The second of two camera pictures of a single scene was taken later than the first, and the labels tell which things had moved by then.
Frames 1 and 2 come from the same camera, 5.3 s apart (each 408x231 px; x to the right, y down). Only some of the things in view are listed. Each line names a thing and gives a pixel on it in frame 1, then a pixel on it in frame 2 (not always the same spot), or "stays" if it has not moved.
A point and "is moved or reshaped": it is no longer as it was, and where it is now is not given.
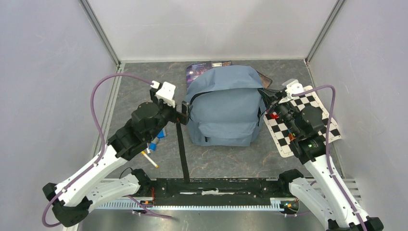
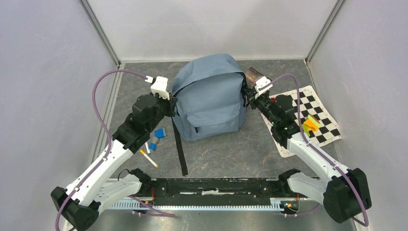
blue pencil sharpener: x=161 y=134 stays
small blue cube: x=152 y=146 stays
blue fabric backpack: x=227 y=106 is moved or reshaped
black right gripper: x=272 y=99 to x=250 y=94
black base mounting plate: x=210 y=191 stays
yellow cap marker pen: x=148 y=158 stays
